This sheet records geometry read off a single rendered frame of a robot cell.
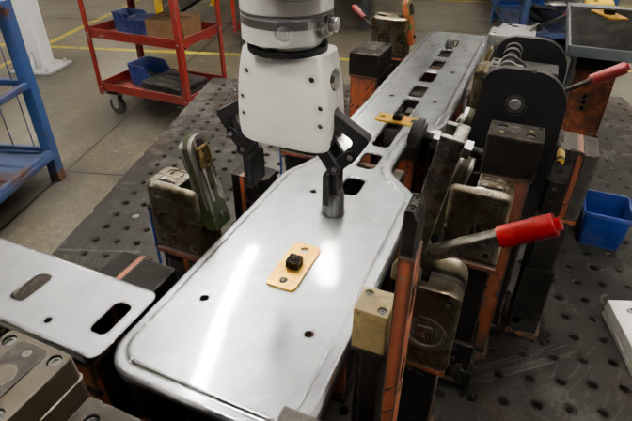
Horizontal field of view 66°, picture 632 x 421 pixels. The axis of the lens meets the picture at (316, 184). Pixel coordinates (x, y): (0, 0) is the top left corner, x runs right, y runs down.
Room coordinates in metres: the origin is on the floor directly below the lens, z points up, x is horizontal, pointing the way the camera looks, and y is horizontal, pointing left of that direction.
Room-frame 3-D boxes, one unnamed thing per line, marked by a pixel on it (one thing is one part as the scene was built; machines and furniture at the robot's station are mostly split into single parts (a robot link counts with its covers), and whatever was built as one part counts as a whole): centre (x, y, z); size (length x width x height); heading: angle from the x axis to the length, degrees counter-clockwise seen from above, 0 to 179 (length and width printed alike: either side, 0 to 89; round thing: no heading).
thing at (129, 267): (0.46, 0.23, 0.84); 0.11 x 0.10 x 0.28; 66
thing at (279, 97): (0.45, 0.03, 1.23); 0.10 x 0.07 x 0.11; 66
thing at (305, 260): (0.46, 0.03, 1.01); 0.08 x 0.04 x 0.01; 156
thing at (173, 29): (3.22, 1.02, 0.49); 0.81 x 0.47 x 0.97; 66
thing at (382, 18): (1.49, -0.22, 0.88); 0.15 x 0.11 x 0.36; 66
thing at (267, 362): (0.90, -0.16, 1.00); 1.38 x 0.22 x 0.02; 156
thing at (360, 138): (0.44, -0.02, 1.19); 0.08 x 0.01 x 0.06; 66
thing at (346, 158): (0.43, -0.03, 1.14); 0.03 x 0.03 x 0.07; 66
